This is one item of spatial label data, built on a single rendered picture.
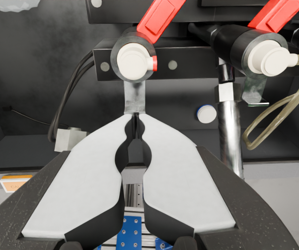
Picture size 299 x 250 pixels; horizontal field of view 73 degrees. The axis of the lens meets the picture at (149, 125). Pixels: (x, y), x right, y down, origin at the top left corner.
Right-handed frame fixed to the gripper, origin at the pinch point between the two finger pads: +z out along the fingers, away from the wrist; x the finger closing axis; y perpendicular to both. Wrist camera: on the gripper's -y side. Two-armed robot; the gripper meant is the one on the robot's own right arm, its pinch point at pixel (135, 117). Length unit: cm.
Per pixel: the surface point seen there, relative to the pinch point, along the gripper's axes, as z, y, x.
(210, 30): 10.4, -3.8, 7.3
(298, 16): 12.4, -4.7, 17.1
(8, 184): 14.2, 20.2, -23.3
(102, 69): 12.2, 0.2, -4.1
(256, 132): 25.7, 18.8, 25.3
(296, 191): 111, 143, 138
